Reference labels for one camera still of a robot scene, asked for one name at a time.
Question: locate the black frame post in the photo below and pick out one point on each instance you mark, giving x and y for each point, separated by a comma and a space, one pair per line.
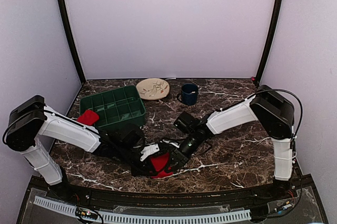
268, 42
71, 41

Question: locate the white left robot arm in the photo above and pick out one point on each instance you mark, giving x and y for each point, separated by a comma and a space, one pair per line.
34, 118

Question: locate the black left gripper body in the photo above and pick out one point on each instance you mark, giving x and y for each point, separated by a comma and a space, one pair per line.
126, 151

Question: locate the white slotted cable duct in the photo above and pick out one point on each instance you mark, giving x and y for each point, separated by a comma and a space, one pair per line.
124, 214

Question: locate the red sock with white pattern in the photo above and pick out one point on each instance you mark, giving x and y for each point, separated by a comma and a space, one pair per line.
159, 163

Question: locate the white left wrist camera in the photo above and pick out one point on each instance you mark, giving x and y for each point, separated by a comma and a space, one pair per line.
148, 151

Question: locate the right circuit board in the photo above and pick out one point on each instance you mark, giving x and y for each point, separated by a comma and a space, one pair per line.
286, 205

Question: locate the red sock in crate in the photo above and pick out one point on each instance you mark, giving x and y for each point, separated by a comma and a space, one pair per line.
89, 118

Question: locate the green plastic divided crate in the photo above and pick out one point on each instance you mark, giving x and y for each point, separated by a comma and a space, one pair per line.
116, 108

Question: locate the dark blue enamel mug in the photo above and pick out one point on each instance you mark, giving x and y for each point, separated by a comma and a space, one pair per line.
188, 94

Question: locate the circuit board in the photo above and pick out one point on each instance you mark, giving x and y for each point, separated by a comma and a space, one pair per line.
85, 214
286, 205

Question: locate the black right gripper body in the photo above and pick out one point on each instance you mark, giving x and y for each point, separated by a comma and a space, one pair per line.
191, 149

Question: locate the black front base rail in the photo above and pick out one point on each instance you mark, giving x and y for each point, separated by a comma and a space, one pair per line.
259, 199

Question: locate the beige floral ceramic plate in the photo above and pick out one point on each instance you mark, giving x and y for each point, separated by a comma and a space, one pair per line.
153, 89

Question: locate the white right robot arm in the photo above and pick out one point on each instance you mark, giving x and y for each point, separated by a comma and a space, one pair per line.
267, 106

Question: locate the black left frame post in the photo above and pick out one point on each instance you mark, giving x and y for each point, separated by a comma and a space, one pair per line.
71, 41

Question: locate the black right frame post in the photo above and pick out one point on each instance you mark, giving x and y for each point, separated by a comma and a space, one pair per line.
268, 42

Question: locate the left circuit board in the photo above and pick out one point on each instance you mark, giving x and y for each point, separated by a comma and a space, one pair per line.
85, 214

